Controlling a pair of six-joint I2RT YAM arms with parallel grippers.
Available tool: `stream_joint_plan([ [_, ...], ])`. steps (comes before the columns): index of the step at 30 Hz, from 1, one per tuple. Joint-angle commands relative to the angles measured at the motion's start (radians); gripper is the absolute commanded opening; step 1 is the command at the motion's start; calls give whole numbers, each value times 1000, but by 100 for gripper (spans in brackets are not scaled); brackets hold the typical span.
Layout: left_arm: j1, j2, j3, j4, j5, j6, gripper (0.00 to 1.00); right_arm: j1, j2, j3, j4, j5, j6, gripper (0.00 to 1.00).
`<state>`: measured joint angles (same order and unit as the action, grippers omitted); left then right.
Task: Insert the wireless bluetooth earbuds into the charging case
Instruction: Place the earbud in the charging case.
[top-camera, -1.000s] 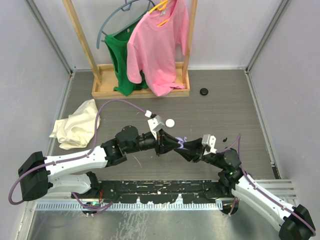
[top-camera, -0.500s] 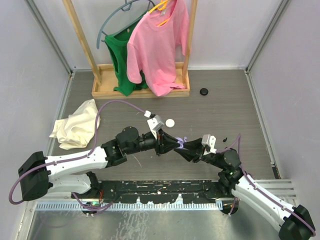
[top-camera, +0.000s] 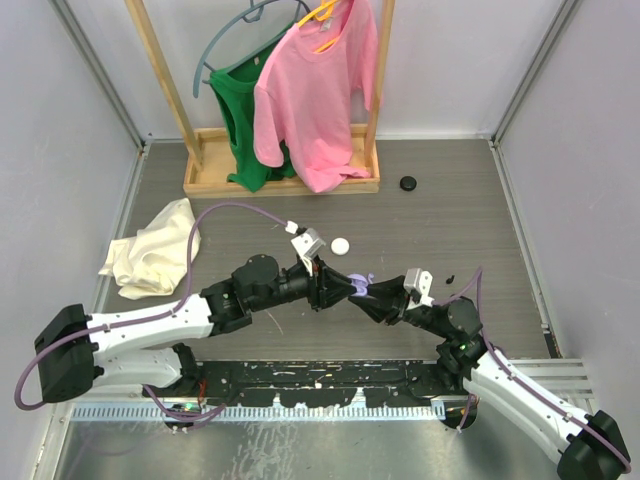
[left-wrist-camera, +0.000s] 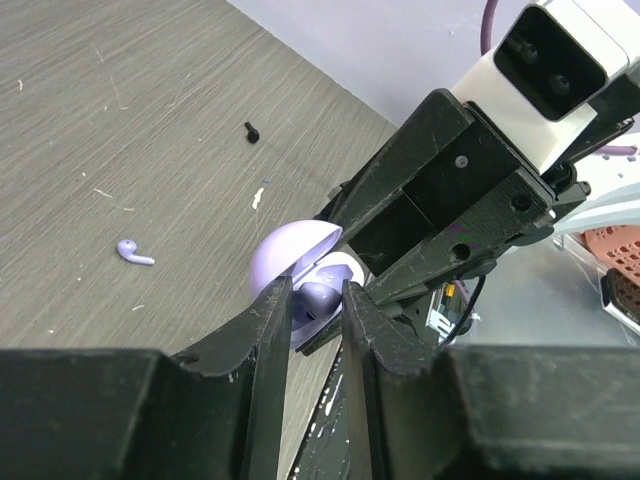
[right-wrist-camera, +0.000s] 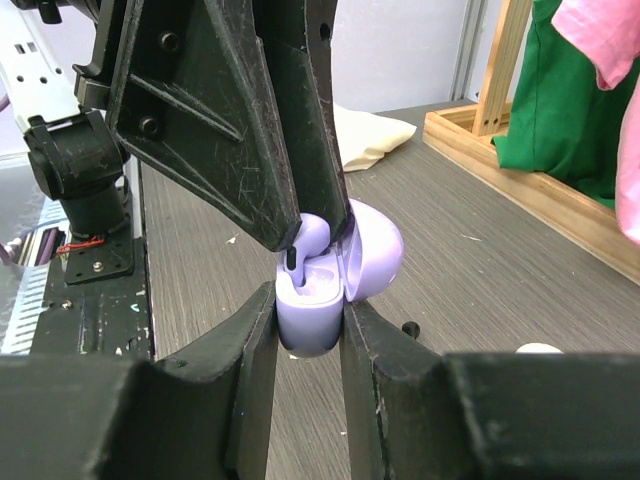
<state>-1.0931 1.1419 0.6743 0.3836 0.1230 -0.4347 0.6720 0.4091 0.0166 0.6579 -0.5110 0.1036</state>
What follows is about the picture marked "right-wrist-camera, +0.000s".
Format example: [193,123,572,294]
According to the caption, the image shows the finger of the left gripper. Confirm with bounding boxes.
[253,0,350,240]

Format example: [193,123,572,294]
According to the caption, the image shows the aluminium rail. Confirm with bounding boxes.
[1,200,69,355]

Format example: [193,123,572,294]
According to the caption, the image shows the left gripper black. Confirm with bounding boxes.
[74,1,300,252]

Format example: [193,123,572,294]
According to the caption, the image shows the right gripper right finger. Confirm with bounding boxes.
[340,302,639,479]

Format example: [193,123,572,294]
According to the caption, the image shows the cream cloth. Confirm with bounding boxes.
[333,104,417,173]

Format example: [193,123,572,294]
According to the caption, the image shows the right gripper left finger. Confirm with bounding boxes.
[1,282,278,479]

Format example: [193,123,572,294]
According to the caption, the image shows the white earbud case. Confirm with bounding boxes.
[516,343,562,354]

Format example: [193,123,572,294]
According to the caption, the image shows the black earbud centre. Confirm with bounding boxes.
[402,321,420,339]

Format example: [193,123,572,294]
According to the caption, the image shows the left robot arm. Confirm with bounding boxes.
[1,1,352,266]

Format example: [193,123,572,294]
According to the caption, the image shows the pink t-shirt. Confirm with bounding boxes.
[552,0,639,244]

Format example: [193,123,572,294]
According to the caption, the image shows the purple earbud case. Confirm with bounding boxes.
[275,199,404,358]

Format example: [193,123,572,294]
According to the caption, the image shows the wooden clothes rack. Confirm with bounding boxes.
[423,1,639,280]

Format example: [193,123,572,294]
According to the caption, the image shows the green t-shirt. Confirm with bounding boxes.
[493,0,639,209]

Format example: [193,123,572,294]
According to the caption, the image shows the purple earbud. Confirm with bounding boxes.
[284,213,331,287]

